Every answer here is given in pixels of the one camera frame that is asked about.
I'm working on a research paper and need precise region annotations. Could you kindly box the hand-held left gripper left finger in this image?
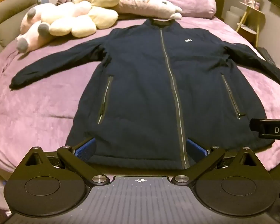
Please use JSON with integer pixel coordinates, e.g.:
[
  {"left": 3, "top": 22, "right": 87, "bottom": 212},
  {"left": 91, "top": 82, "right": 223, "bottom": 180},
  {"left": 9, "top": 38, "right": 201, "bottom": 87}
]
[{"left": 25, "top": 137, "right": 110, "bottom": 187}]

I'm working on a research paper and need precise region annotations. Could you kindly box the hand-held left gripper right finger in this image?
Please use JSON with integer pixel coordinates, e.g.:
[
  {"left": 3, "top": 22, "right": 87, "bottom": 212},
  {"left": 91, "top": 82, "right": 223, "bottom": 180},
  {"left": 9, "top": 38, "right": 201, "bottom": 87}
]
[{"left": 173, "top": 138, "right": 260, "bottom": 187}]

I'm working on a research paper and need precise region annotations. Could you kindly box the navy zip jacket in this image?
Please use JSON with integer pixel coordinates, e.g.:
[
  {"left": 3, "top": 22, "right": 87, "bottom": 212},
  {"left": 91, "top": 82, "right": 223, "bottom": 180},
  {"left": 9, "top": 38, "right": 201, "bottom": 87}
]
[{"left": 9, "top": 19, "right": 280, "bottom": 170}]

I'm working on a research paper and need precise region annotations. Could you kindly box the purple bed blanket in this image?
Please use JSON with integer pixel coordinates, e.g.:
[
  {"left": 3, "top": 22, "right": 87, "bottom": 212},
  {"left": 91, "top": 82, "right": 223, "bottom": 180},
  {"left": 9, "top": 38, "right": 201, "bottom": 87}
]
[{"left": 0, "top": 12, "right": 280, "bottom": 179}]

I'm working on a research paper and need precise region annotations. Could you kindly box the round wooden storage stool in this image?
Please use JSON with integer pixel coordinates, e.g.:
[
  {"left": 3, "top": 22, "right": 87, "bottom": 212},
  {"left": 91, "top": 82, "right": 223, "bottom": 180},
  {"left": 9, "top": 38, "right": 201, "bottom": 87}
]
[{"left": 237, "top": 26, "right": 257, "bottom": 41}]

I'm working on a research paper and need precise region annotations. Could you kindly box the white round bin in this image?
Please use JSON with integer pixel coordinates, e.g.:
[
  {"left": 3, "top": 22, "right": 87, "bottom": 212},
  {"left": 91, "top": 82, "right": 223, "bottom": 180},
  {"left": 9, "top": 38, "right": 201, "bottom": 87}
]
[
  {"left": 225, "top": 10, "right": 240, "bottom": 28},
  {"left": 227, "top": 6, "right": 242, "bottom": 17}
]

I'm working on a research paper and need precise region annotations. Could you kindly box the yellow-legged side table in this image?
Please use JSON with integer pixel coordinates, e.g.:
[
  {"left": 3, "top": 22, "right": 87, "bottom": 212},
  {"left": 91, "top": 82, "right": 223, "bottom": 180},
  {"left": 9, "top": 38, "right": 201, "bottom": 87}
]
[{"left": 236, "top": 1, "right": 266, "bottom": 47}]

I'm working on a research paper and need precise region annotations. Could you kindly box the pink plush with grey hooves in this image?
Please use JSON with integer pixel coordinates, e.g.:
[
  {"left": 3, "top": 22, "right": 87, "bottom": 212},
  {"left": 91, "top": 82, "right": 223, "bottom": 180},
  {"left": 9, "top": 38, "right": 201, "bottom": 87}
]
[{"left": 16, "top": 3, "right": 52, "bottom": 53}]

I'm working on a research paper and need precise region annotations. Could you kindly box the yellow flower plush pillow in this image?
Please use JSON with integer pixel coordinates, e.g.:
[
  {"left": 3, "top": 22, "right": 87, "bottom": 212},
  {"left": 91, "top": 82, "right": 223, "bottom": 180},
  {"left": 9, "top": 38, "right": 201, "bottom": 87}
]
[{"left": 41, "top": 0, "right": 121, "bottom": 38}]

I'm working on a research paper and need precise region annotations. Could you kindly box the purple duvet bundle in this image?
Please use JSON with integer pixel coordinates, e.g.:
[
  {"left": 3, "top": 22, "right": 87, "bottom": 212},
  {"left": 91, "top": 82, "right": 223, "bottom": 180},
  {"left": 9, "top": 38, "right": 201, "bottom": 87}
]
[{"left": 121, "top": 0, "right": 217, "bottom": 19}]

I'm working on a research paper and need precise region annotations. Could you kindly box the long pink rabbit plush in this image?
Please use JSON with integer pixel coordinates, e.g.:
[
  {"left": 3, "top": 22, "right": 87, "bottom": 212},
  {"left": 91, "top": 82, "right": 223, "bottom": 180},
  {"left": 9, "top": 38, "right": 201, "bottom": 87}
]
[{"left": 114, "top": 0, "right": 183, "bottom": 20}]

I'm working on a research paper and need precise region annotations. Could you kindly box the olive padded headboard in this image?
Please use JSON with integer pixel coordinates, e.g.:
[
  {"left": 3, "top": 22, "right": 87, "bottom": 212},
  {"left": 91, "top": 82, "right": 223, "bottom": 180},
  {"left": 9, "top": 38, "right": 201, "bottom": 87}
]
[{"left": 0, "top": 0, "right": 38, "bottom": 61}]

